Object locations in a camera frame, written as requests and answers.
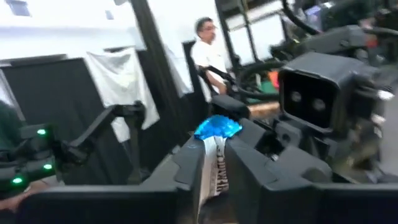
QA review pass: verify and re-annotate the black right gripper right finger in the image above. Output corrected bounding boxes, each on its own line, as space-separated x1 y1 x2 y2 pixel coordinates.
225 136 398 224

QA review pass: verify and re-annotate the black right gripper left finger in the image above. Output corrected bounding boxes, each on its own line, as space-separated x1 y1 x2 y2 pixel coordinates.
15 133 208 224

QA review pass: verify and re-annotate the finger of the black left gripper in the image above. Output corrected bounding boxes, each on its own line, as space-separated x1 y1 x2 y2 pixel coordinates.
210 94 251 122
239 119 334 185

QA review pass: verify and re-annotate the blue white chocolate bar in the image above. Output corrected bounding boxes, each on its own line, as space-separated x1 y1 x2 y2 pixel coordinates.
194 114 243 208

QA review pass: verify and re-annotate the person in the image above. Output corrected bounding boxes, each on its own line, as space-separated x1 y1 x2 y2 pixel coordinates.
190 17 229 103

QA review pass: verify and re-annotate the person's hand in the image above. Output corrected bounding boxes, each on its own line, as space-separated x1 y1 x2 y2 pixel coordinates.
0 179 60 214

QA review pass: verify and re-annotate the white hanging cloth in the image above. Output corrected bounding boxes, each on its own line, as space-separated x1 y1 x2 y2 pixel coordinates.
85 46 161 143

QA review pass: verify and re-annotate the black partition panel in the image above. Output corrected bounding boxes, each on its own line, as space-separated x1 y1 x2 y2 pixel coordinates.
0 54 137 184

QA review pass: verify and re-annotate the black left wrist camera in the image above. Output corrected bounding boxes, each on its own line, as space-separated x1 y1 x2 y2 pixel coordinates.
278 51 380 131

